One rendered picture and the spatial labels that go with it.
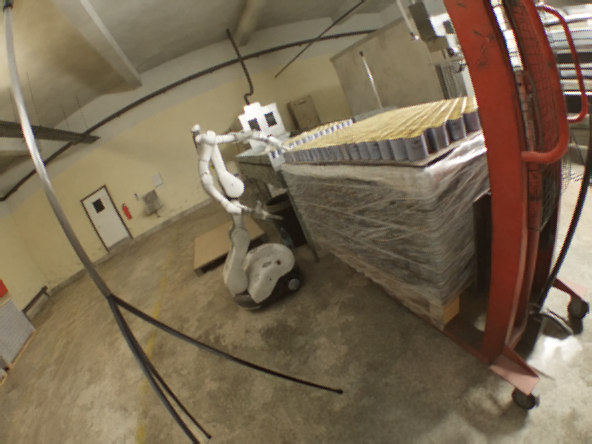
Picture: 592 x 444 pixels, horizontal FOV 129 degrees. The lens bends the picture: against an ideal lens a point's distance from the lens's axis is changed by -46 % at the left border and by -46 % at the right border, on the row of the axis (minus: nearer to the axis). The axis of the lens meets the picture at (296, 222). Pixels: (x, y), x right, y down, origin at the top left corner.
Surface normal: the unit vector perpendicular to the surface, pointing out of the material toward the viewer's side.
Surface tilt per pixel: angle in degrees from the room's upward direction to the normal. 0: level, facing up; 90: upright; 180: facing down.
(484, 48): 90
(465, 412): 0
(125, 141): 90
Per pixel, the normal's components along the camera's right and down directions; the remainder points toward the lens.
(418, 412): -0.36, -0.86
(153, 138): 0.35, 0.23
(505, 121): -0.87, 0.45
